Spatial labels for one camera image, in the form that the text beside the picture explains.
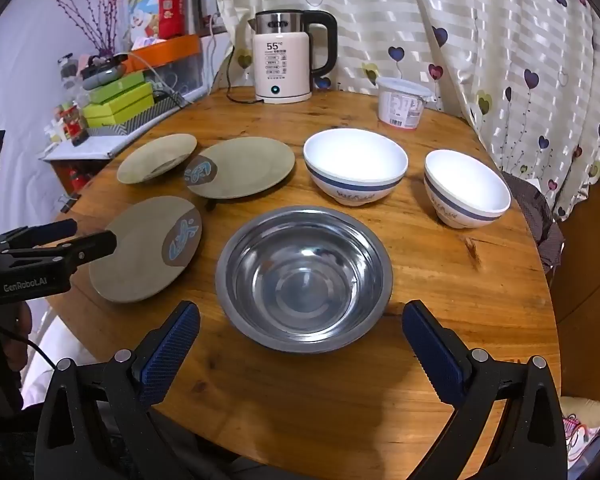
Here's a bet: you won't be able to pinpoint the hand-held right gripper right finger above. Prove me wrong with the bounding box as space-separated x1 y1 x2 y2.
402 300 569 480

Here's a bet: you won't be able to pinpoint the clear glass bottle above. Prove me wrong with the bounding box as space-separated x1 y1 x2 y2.
57 53 84 93

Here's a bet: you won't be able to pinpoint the purple flower branches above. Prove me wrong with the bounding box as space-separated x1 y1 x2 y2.
39 0 127 57

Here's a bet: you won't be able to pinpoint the dark green box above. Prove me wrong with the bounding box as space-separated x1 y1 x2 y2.
86 71 147 104

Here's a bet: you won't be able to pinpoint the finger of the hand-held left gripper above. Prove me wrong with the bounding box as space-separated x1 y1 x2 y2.
0 231 119 267
0 218 79 253

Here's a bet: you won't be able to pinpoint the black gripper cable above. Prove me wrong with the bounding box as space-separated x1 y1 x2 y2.
2 329 57 370

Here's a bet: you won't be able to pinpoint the black kettle power cable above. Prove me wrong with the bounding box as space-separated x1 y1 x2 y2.
224 45 266 106

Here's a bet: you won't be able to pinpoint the pink white sneaker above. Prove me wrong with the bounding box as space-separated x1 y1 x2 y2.
560 395 600 467

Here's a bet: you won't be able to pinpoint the wooden cabinet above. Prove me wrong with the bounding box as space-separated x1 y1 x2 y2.
549 180 600 407

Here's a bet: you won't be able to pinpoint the small white bowl blue band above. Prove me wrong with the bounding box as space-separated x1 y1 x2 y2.
424 150 512 230

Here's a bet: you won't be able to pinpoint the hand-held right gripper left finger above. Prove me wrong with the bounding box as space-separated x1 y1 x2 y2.
32 300 201 480

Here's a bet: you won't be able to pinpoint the large grey plate blue print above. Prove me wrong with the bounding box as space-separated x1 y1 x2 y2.
184 137 296 201

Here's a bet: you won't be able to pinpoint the lime green box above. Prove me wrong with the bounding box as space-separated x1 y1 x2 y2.
85 105 156 130
83 83 155 117

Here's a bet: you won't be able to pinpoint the stainless steel bowl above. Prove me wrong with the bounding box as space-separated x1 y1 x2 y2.
215 205 394 353

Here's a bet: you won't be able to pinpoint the orange lid storage box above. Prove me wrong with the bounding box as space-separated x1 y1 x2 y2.
125 35 212 107

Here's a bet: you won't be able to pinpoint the white electric kettle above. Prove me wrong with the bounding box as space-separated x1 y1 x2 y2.
247 9 339 106

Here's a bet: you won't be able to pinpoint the black handheld device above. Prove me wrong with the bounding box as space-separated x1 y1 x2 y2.
87 54 127 74

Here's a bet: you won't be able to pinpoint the small plain grey plate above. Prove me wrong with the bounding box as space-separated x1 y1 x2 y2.
116 133 198 185

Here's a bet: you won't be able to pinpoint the zigzag patterned tray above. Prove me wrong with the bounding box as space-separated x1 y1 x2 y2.
86 94 182 137

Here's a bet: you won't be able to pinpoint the white shelf board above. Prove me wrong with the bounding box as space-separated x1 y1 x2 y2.
40 87 212 162

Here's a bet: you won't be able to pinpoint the person's left hand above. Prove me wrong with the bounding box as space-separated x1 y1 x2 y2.
10 302 34 347

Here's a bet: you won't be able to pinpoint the colourful cartoon snack bag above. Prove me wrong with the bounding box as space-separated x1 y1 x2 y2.
124 0 168 47

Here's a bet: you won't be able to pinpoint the white plastic tub with lid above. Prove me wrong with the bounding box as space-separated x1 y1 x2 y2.
376 76 432 131

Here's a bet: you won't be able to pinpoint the grey handheld device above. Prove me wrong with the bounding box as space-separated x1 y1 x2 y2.
81 66 127 90

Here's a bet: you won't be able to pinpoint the medium grey plate blue print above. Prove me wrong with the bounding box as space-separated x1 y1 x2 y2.
88 196 203 305

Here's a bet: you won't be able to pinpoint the large white bowl blue band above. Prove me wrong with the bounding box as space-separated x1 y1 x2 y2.
303 128 409 207

